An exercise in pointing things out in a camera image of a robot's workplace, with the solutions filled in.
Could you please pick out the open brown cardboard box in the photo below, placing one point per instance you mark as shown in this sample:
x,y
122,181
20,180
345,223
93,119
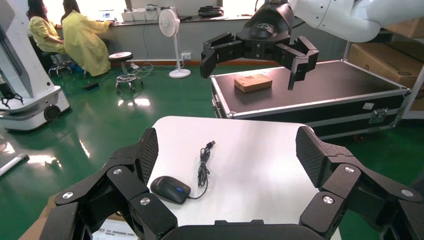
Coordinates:
x,y
33,228

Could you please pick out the person in yellow coat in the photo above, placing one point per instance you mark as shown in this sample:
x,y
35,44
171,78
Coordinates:
x,y
43,33
82,43

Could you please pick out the white box on counter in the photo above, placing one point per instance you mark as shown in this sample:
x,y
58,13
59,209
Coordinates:
x,y
132,15

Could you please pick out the white wheeled robot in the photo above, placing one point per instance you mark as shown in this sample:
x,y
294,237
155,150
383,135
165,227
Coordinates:
x,y
23,66

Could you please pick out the small monitor screen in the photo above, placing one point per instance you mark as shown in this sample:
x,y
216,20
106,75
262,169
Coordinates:
x,y
107,15

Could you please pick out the black office chair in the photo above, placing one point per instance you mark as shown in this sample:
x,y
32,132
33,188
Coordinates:
x,y
59,66

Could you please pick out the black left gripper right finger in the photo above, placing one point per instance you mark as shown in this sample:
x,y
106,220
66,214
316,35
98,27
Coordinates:
x,y
344,188

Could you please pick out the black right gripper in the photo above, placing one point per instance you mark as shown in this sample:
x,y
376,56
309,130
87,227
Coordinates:
x,y
268,23

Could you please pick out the black aluminium-edged flight case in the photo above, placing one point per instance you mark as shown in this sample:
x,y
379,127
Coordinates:
x,y
331,82

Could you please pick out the white wall socket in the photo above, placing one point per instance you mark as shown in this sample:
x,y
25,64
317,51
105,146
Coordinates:
x,y
186,56

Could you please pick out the white printed paper sheet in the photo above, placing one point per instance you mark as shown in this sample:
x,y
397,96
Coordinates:
x,y
112,234

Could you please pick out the black power brick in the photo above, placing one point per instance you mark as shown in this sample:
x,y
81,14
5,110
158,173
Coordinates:
x,y
91,86

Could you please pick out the flat brown cardboard carton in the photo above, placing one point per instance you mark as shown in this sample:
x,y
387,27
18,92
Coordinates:
x,y
407,28

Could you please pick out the black bag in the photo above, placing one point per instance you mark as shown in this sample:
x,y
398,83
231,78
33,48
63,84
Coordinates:
x,y
210,11

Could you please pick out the small closed cardboard box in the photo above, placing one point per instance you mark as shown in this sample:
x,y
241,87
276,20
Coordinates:
x,y
253,82

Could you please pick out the white standing fan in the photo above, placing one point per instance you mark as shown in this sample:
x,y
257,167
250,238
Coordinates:
x,y
169,22

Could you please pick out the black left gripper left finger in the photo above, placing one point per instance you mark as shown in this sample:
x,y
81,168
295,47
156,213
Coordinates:
x,y
99,192

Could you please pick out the large brown cardboard carton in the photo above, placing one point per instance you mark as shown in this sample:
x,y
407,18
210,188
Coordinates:
x,y
384,61

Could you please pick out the dark wall counter top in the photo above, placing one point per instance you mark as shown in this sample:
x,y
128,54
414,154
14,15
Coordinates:
x,y
212,19

